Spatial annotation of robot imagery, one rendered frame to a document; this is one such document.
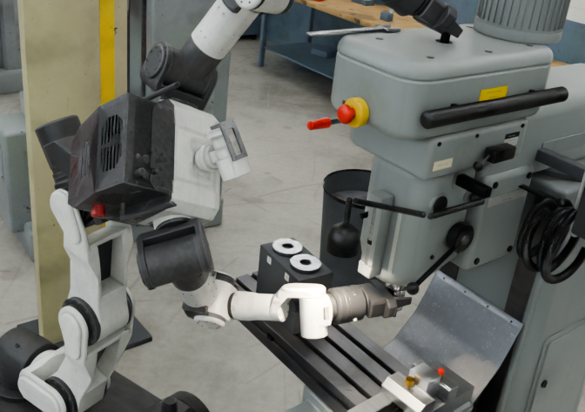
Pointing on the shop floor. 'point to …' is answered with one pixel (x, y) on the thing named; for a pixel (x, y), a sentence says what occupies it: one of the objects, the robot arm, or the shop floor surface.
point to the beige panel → (66, 103)
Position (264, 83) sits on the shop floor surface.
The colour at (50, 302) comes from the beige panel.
